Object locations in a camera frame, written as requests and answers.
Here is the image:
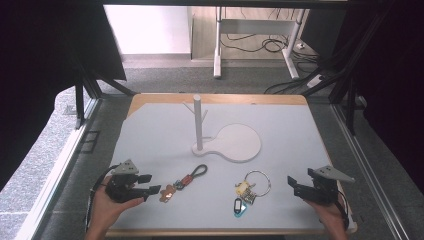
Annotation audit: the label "brown bear keychain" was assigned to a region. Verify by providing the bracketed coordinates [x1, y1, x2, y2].
[158, 163, 209, 203]

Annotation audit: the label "white power strip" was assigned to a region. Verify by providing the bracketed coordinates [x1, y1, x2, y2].
[306, 74, 325, 89]

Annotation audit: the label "white key holder stand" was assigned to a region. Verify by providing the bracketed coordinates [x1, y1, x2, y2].
[182, 94, 263, 164]

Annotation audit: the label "person's left hand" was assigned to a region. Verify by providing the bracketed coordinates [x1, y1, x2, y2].
[89, 175, 146, 228]

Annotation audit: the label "black metal stand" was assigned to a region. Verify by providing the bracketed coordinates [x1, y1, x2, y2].
[73, 74, 138, 130]
[301, 6, 396, 135]

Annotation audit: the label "white desk frame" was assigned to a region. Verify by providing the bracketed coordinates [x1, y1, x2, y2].
[213, 6, 307, 80]

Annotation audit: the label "right hand-held gripper black cable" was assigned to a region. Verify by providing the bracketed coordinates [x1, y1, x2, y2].
[336, 189, 351, 232]

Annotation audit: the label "white table mat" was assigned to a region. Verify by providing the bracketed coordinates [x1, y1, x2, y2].
[108, 102, 358, 232]

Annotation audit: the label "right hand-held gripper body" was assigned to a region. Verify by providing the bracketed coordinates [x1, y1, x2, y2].
[293, 165, 356, 206]

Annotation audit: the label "black curtain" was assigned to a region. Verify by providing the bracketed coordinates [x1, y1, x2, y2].
[333, 0, 424, 196]
[0, 0, 128, 192]

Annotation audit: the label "dark floor outlet cover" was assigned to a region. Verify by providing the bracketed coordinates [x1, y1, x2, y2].
[79, 130, 101, 154]

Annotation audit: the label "metal key ring with keys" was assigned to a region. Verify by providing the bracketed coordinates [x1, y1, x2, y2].
[232, 170, 272, 219]

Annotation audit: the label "person's right hand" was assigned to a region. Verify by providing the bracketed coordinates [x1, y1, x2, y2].
[304, 194, 350, 232]

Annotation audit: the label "white board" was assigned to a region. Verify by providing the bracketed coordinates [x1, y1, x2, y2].
[103, 4, 192, 55]

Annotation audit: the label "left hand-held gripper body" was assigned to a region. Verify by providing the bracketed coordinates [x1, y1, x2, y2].
[105, 159, 151, 204]

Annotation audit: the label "aluminium rail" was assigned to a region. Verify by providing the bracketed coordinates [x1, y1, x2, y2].
[13, 98, 102, 240]
[331, 103, 412, 240]

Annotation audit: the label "black floor cables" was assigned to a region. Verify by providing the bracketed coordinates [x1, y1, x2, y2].
[219, 31, 322, 65]

